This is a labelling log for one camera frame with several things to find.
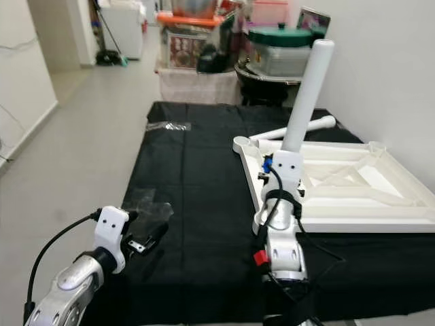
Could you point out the black floor mop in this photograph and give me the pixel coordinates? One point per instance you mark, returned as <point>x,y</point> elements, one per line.
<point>109,60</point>

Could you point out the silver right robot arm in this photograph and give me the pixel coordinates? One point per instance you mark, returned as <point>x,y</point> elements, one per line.
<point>282,244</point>

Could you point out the black table cloth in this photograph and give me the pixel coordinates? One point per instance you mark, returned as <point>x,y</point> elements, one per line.
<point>197,204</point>

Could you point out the clear plastic container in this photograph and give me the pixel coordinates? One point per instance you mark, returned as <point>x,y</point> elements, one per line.
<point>279,61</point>

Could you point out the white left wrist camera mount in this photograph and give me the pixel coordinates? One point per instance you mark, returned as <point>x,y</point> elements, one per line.
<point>112,234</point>

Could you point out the steel pot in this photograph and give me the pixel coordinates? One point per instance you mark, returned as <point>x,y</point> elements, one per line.
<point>194,7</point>

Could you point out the white box with pink lid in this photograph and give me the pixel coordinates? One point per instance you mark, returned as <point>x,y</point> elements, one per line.
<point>270,10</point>

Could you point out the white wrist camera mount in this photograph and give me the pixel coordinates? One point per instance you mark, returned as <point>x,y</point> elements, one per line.
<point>285,170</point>
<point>112,234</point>

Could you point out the white cabinet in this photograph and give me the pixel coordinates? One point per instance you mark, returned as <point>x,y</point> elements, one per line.
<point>121,30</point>

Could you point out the bench with white lace cloth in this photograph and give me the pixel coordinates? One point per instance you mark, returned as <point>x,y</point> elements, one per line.
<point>197,87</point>

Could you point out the white plastic table leg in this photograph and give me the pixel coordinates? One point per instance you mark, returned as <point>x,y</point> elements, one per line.
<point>272,132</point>
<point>306,95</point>

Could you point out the black round wok stand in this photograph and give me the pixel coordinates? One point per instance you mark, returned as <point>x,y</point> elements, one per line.
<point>265,89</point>

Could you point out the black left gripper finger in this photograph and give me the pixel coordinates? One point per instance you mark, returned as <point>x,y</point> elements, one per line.
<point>156,234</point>
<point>132,214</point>

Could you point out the black plastic bag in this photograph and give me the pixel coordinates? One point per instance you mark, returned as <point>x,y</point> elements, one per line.
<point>215,58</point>

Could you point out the dark framed picture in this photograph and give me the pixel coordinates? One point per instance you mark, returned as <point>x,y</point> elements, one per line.
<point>314,20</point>

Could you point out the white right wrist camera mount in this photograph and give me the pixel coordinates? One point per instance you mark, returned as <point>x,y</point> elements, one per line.
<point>285,170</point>

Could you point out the green pot with lid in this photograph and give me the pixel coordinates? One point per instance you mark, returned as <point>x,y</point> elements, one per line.
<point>280,35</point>

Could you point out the square clear tape patch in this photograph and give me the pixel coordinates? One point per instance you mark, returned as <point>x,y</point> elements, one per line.
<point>156,207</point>

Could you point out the white plastic table top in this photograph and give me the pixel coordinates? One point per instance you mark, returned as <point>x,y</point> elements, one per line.
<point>374,204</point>

